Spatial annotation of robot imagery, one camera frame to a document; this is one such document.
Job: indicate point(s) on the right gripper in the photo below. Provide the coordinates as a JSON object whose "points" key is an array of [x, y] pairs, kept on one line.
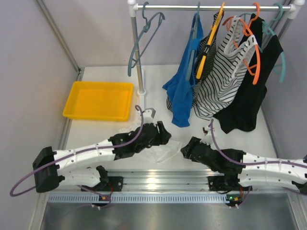
{"points": [[186, 150]]}

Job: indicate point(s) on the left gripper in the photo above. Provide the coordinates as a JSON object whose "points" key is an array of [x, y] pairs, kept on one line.
{"points": [[158, 133]]}

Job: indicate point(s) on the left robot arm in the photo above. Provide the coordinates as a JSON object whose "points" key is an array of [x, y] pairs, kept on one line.
{"points": [[82, 166]]}

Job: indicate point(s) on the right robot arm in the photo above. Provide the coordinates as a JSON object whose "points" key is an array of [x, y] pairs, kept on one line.
{"points": [[240, 168]]}

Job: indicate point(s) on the blue tank top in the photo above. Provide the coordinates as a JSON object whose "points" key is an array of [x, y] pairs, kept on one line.
{"points": [[179, 91]]}

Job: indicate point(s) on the white striped tank top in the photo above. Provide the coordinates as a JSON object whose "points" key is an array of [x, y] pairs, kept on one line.
{"points": [[230, 63]]}

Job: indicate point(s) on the grey-blue hanger with blue top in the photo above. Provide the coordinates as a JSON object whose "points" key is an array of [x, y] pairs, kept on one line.
{"points": [[194, 35]]}

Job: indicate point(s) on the yellow hanger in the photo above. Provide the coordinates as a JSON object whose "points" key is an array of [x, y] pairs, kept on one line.
{"points": [[211, 38]]}

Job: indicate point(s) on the dark striped tank top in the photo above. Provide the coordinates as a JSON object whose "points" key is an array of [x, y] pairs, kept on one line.
{"points": [[195, 66]]}

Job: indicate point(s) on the black tank top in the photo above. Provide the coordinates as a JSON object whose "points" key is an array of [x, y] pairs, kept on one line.
{"points": [[243, 110]]}

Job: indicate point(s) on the yellow plastic tray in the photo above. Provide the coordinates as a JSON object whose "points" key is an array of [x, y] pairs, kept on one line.
{"points": [[100, 101]]}

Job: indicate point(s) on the clothes rack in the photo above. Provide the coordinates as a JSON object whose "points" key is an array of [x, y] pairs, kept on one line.
{"points": [[292, 8]]}

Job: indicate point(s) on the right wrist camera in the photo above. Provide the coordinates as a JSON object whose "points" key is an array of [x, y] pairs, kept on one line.
{"points": [[207, 131]]}

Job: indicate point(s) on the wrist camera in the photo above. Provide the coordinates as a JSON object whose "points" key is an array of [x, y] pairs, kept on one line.
{"points": [[147, 116], [207, 131]]}

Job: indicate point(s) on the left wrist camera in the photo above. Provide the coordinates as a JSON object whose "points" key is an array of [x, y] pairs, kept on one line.
{"points": [[147, 116]]}

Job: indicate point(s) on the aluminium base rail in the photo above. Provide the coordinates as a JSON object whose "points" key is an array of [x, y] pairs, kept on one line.
{"points": [[139, 180]]}

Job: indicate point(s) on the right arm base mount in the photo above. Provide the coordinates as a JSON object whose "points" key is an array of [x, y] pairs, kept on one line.
{"points": [[225, 183]]}

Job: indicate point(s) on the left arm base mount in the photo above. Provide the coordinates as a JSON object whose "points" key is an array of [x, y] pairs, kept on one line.
{"points": [[115, 184]]}

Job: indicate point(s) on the slotted cable duct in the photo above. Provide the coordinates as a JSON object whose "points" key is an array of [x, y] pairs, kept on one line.
{"points": [[81, 198]]}

